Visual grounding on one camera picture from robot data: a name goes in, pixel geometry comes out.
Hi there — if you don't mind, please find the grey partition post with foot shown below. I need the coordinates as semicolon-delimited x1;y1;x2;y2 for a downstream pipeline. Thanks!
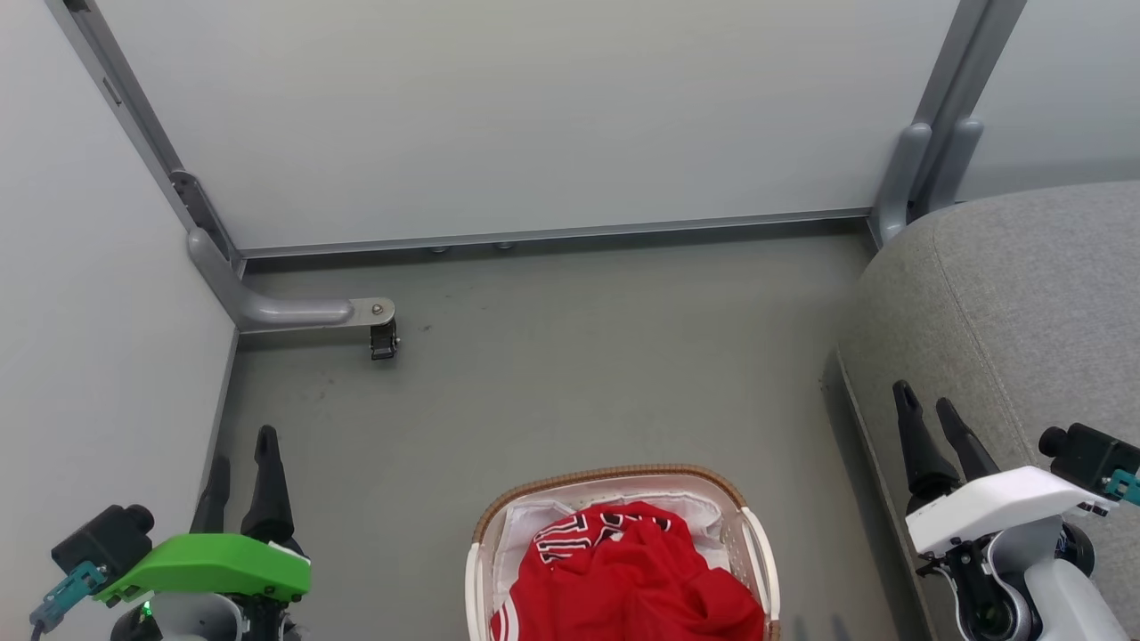
45;0;398;336

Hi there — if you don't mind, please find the grey partition bottom rail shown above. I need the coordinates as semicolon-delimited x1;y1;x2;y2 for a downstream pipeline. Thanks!
237;208;875;262

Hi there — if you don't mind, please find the grey double partition post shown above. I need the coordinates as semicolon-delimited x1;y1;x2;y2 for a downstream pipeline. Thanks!
870;0;1028;247

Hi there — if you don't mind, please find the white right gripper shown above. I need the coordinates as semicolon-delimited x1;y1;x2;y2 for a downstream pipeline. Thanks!
892;380;1116;558

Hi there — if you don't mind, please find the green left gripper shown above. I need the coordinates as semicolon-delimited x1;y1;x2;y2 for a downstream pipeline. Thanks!
93;425;312;605

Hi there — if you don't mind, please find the white laundry basket brown rim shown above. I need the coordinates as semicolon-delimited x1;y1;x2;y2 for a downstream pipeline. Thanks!
464;463;783;641

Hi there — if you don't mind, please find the red jersey garment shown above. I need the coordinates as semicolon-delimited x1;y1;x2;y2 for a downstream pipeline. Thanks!
489;500;766;641

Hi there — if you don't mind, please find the grey fabric sofa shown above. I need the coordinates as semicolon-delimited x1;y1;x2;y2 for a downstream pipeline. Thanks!
835;180;1140;641

